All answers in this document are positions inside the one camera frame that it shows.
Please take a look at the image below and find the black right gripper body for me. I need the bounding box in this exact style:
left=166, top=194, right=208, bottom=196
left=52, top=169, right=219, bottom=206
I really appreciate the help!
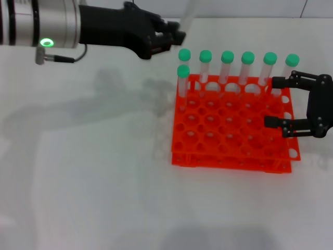
left=304, top=73, right=333, bottom=139

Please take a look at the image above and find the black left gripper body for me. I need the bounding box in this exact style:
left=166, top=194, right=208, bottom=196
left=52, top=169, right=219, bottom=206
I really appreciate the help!
left=79, top=2, right=162, bottom=60

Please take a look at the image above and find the clear test tube green cap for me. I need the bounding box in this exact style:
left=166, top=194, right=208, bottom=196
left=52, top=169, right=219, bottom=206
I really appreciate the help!
left=218, top=51, right=235, bottom=98
left=176, top=65, right=190, bottom=111
left=199, top=50, right=213, bottom=98
left=272, top=54, right=300, bottom=98
left=180, top=0, right=196, bottom=33
left=178, top=48, right=195, bottom=92
left=238, top=51, right=255, bottom=99
left=257, top=52, right=278, bottom=97

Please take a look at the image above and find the orange test tube rack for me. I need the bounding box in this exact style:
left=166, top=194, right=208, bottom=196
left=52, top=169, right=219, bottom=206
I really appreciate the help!
left=170, top=73, right=302, bottom=174

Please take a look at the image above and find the black arm cable silver plug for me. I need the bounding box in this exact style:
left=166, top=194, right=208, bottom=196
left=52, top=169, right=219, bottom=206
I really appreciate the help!
left=35, top=43, right=88, bottom=66

